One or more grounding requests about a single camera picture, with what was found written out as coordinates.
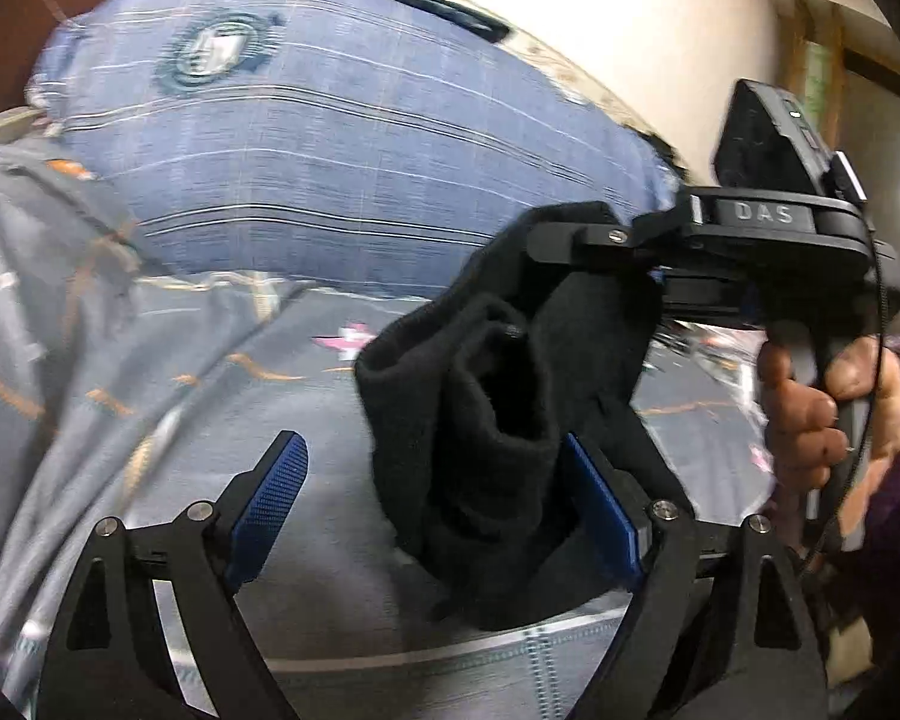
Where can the black pants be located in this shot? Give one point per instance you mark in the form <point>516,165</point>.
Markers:
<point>495,405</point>

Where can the beige power strip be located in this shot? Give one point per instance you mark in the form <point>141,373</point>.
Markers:
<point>7,124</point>

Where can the person's right hand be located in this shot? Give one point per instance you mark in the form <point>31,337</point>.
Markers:
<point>795,420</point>

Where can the grey star-print bedsheet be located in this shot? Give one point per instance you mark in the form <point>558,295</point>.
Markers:
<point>157,390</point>

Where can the wooden door frame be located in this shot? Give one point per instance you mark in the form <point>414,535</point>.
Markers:
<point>832,37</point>

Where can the brown headboard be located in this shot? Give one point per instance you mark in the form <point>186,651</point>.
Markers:
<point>30,15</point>

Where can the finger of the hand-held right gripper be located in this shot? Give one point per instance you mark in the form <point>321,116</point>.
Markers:
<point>570,236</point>

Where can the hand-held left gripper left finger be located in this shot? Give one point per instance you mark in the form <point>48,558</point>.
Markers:
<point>270,495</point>

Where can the blue plaid pillow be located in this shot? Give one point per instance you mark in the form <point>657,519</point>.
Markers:
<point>345,165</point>

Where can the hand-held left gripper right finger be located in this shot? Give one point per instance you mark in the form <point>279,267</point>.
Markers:
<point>600,510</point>

